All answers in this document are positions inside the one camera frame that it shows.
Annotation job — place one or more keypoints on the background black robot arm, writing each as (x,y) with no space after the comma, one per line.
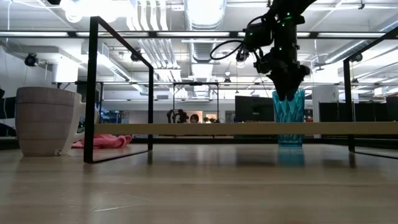
(178,116)

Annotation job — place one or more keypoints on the teal faceted plastic tumbler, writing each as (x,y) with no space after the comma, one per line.
(289,113)

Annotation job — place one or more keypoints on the background black rig frame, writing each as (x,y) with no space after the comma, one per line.
(196,83)

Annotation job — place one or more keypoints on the light wooden shelf board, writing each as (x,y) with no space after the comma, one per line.
(217,128)

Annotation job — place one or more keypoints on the black metal shelf frame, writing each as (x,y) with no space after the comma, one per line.
(90,93)

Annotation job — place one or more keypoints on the black overhead frame beam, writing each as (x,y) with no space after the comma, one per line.
(152,34)

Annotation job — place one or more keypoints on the black table edge frame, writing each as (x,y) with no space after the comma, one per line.
(217,140)

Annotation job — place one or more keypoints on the person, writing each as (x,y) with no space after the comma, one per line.
(194,118)

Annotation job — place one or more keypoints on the silver ceiling ventilation duct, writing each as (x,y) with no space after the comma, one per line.
(205,18)

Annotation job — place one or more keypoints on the pink cloth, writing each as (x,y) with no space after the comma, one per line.
(105,140)

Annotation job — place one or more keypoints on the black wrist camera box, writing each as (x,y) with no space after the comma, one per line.
(258,35)

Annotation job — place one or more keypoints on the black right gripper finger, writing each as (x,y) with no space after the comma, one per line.
(281,88)
(293,87)

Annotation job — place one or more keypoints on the dark computer monitor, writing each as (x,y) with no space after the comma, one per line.
(253,109)

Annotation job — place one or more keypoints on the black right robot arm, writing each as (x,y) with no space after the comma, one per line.
(287,28)

